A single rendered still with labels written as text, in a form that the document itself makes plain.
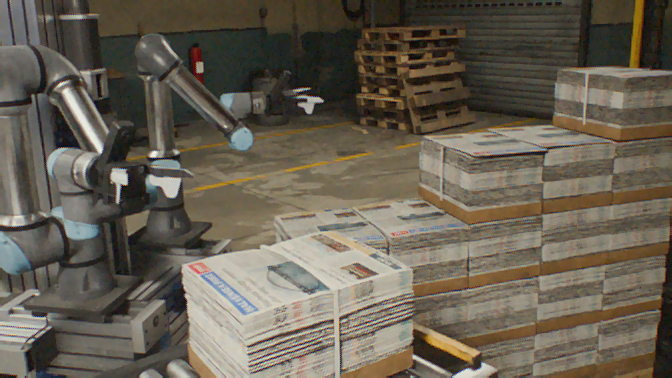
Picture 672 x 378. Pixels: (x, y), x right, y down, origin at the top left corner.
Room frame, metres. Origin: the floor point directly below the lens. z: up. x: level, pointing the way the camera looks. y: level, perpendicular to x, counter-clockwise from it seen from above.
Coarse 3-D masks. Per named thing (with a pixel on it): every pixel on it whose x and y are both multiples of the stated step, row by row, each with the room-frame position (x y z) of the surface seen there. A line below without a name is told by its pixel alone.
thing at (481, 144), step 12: (480, 132) 2.44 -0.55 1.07; (444, 144) 2.22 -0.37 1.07; (456, 144) 2.22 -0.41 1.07; (468, 144) 2.21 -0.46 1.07; (480, 144) 2.21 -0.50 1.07; (492, 144) 2.21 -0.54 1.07; (504, 144) 2.20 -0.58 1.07; (516, 144) 2.20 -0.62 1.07; (528, 144) 2.19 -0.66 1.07; (480, 156) 2.03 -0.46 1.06
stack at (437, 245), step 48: (384, 240) 1.94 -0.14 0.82; (432, 240) 1.99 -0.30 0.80; (480, 240) 2.06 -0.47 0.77; (528, 240) 2.12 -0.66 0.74; (576, 240) 2.18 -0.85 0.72; (480, 288) 2.05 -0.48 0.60; (528, 288) 2.11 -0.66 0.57; (576, 288) 2.19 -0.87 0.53; (528, 336) 2.13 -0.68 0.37; (576, 336) 2.19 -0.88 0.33
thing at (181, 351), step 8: (184, 344) 1.33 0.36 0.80; (160, 352) 1.29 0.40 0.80; (168, 352) 1.29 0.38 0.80; (176, 352) 1.29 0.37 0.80; (184, 352) 1.29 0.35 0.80; (144, 360) 1.26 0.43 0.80; (152, 360) 1.26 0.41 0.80; (160, 360) 1.26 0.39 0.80; (168, 360) 1.26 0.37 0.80; (184, 360) 1.28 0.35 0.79; (120, 368) 1.23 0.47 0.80; (128, 368) 1.23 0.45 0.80; (136, 368) 1.23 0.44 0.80; (144, 368) 1.23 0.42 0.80; (152, 368) 1.23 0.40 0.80; (160, 368) 1.24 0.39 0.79; (96, 376) 1.20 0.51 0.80; (104, 376) 1.20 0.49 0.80; (112, 376) 1.20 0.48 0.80; (120, 376) 1.20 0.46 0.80; (128, 376) 1.20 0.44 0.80; (136, 376) 1.21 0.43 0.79
